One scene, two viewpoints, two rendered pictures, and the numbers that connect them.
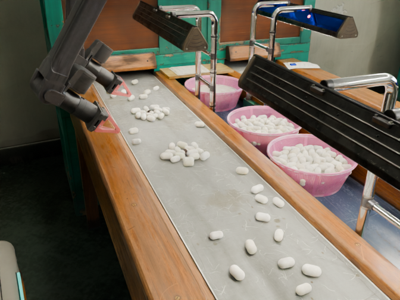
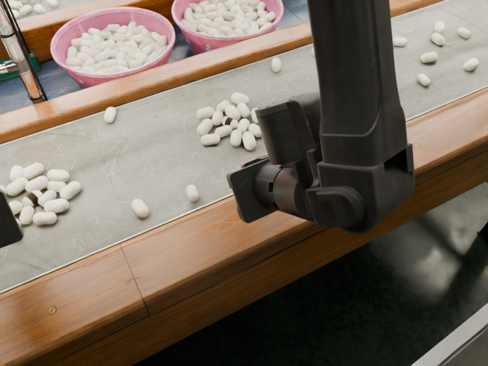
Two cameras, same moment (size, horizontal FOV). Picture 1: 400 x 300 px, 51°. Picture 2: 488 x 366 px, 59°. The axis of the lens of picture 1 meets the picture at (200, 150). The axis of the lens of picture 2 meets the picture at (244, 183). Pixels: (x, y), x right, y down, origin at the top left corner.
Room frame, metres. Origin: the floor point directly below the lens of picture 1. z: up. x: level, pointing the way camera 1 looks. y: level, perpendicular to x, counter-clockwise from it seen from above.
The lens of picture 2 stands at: (1.19, 0.64, 1.29)
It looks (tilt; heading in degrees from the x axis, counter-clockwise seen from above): 50 degrees down; 264
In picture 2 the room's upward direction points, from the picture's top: straight up
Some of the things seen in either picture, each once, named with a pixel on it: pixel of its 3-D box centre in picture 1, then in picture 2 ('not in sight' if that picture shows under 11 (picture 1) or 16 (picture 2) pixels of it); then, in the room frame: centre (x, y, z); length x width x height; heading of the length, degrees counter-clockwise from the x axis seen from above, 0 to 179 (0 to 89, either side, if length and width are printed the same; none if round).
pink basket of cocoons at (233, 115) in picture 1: (263, 131); (118, 56); (1.38, -0.23, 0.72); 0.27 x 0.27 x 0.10
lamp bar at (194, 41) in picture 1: (163, 21); not in sight; (1.52, 0.13, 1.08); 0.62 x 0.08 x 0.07; 22
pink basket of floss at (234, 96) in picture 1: (214, 93); not in sight; (1.78, -0.06, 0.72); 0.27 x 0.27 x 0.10
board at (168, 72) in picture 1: (196, 70); not in sight; (1.99, 0.02, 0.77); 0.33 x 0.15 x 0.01; 112
